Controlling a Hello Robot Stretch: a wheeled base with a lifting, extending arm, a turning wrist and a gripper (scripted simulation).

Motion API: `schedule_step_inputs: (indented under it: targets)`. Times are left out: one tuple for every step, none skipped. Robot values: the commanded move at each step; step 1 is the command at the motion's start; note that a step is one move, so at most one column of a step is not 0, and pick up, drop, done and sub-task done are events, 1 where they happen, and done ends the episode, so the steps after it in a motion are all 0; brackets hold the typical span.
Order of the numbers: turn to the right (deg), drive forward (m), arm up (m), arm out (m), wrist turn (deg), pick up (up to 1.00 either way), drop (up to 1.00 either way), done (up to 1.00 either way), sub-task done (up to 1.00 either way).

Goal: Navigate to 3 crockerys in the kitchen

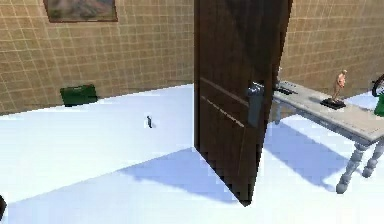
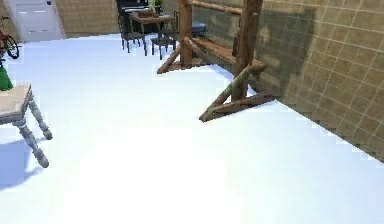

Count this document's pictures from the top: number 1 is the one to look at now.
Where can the grey table with turned legs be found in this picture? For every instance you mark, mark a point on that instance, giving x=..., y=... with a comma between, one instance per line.
x=346, y=118

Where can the framed wall picture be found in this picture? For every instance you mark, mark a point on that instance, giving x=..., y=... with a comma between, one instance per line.
x=81, y=9

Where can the green box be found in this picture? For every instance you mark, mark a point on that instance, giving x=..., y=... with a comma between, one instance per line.
x=78, y=95

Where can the dark brown room door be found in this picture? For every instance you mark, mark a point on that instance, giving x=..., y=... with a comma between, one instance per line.
x=230, y=60

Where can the small black doorstop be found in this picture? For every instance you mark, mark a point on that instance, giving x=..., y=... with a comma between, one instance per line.
x=149, y=122

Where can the black flat object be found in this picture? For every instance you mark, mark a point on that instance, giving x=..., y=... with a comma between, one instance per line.
x=285, y=90

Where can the tan figurine on black base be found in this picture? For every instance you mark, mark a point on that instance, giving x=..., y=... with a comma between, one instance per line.
x=337, y=90

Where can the black round object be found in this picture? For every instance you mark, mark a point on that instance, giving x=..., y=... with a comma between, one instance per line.
x=1, y=206

